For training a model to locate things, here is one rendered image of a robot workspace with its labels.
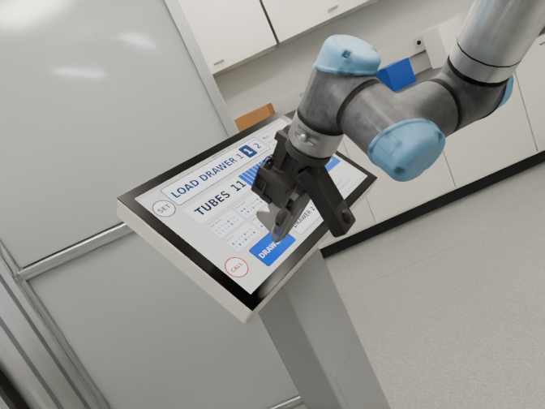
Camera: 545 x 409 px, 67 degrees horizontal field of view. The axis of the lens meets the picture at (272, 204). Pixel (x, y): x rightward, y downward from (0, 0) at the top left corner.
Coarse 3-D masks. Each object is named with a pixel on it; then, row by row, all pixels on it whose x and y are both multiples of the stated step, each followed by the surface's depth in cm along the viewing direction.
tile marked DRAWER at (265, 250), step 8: (264, 240) 75; (288, 240) 77; (256, 248) 73; (264, 248) 74; (272, 248) 74; (280, 248) 75; (256, 256) 72; (264, 256) 73; (272, 256) 73; (264, 264) 71
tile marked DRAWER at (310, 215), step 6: (312, 204) 86; (306, 210) 84; (312, 210) 85; (300, 216) 83; (306, 216) 83; (312, 216) 84; (318, 216) 84; (300, 222) 81; (306, 222) 82; (312, 222) 82; (294, 228) 80; (300, 228) 80; (306, 228) 81; (300, 234) 79
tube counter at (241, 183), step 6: (270, 156) 94; (258, 162) 91; (252, 168) 89; (240, 174) 86; (246, 174) 87; (252, 174) 87; (234, 180) 84; (240, 180) 85; (246, 180) 85; (252, 180) 86; (228, 186) 82; (234, 186) 83; (240, 186) 84; (246, 186) 84; (240, 192) 82
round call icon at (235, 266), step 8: (232, 256) 70; (240, 256) 71; (224, 264) 69; (232, 264) 69; (240, 264) 70; (248, 264) 70; (232, 272) 68; (240, 272) 69; (248, 272) 69; (240, 280) 68
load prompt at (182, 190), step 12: (240, 144) 93; (252, 144) 95; (264, 144) 96; (228, 156) 89; (240, 156) 90; (252, 156) 92; (204, 168) 84; (216, 168) 85; (228, 168) 86; (180, 180) 80; (192, 180) 81; (204, 180) 82; (216, 180) 83; (168, 192) 76; (180, 192) 77; (192, 192) 78; (180, 204) 75
